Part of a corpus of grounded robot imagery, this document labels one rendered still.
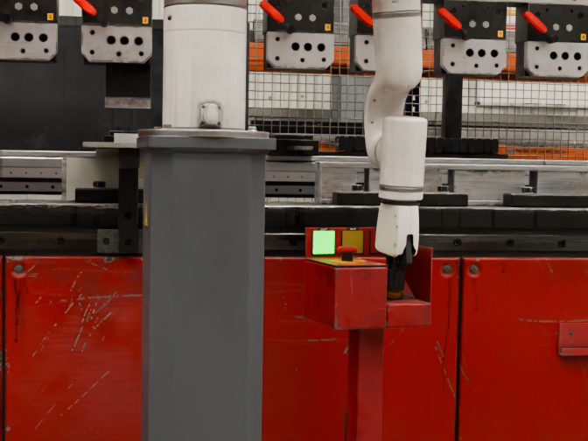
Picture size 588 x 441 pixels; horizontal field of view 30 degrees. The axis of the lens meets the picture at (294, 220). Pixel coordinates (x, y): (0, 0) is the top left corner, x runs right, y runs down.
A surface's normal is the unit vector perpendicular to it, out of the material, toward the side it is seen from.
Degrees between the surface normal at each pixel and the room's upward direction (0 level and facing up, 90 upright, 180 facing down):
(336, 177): 90
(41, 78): 90
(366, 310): 90
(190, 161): 90
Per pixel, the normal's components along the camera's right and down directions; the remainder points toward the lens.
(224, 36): 0.57, 0.06
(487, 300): 0.17, 0.05
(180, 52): -0.49, 0.04
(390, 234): -0.94, 0.00
